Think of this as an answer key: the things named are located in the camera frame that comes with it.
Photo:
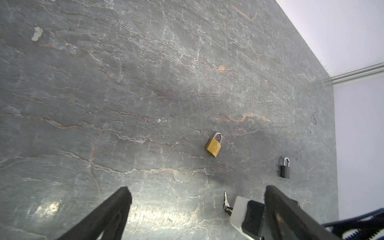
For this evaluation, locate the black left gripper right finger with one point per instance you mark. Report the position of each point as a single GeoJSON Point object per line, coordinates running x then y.
{"type": "Point", "coordinates": [287, 221]}

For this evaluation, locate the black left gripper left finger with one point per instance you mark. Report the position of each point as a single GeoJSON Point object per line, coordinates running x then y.
{"type": "Point", "coordinates": [107, 221]}

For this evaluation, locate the small silver key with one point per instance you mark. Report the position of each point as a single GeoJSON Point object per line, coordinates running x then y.
{"type": "Point", "coordinates": [226, 206]}

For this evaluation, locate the brass padlock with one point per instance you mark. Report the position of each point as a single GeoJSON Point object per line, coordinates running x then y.
{"type": "Point", "coordinates": [214, 144]}

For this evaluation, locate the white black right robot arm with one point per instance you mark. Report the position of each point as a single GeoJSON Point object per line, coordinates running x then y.
{"type": "Point", "coordinates": [364, 227]}

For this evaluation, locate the black padlock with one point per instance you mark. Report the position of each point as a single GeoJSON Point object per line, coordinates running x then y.
{"type": "Point", "coordinates": [285, 168]}

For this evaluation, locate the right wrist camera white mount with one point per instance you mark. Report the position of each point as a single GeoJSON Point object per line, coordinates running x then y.
{"type": "Point", "coordinates": [249, 218]}

